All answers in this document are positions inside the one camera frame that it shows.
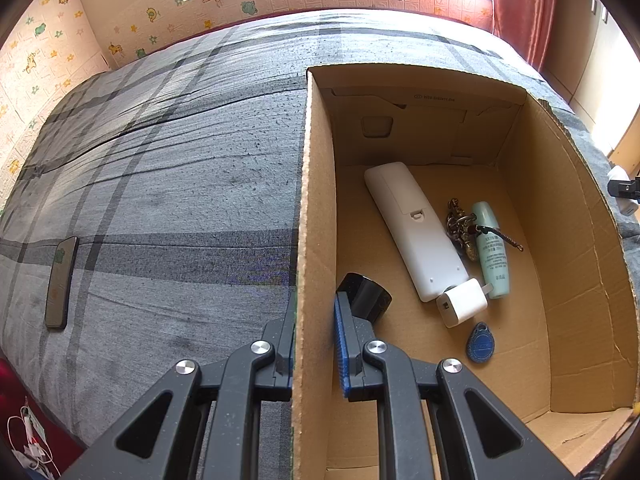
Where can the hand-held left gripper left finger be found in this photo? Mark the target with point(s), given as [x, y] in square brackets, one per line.
[282, 355]

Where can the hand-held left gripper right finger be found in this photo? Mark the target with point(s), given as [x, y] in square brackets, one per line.
[342, 345]

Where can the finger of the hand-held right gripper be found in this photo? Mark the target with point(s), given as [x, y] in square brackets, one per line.
[622, 189]

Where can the large white charger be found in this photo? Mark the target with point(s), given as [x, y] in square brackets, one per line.
[617, 172]

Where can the dark round cap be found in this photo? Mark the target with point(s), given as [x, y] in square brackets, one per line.
[367, 300]

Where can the cardboard box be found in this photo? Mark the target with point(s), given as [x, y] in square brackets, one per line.
[575, 260]

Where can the small white charger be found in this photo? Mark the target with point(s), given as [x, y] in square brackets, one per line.
[462, 305]

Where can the blue key fob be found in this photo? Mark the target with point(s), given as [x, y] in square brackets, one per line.
[481, 345]

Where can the white remote control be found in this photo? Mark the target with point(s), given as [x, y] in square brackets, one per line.
[415, 225]

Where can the teal cosmetic bottle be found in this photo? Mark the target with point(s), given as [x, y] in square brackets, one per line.
[492, 255]

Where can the cream wardrobe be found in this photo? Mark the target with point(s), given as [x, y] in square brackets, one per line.
[590, 50]

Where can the red curtain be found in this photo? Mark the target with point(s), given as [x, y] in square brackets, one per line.
[525, 10]

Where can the black smartphone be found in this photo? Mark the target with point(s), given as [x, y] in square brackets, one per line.
[61, 282]

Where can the red mattress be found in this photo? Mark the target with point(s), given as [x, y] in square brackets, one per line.
[20, 390]

